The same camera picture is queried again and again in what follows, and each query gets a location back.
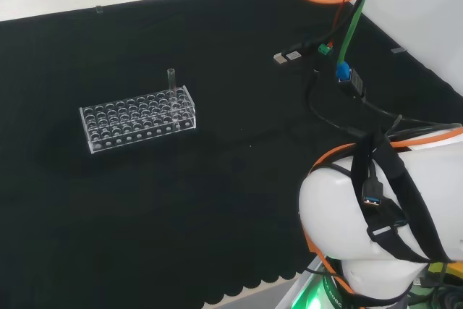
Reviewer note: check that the clear glass test tube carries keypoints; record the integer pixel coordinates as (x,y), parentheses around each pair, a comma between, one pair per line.
(170,79)

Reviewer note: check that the clear plastic test tube rack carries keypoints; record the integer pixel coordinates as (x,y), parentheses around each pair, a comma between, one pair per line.
(108,141)

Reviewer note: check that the green terminal connector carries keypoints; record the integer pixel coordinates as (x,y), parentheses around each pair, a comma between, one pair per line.
(325,48)

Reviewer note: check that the grey cloth clip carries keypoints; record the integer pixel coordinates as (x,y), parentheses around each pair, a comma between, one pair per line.
(398,49)

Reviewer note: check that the black blue USB socket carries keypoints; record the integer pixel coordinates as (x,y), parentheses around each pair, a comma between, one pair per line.
(372,195)

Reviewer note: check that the clear cloth clip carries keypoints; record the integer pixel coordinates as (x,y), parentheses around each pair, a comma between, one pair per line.
(98,8)

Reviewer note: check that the black bench cloth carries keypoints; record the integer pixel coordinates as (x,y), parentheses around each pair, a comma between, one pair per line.
(181,215)

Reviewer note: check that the yellow stop button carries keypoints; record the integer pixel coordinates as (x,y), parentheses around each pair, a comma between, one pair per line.
(452,268)

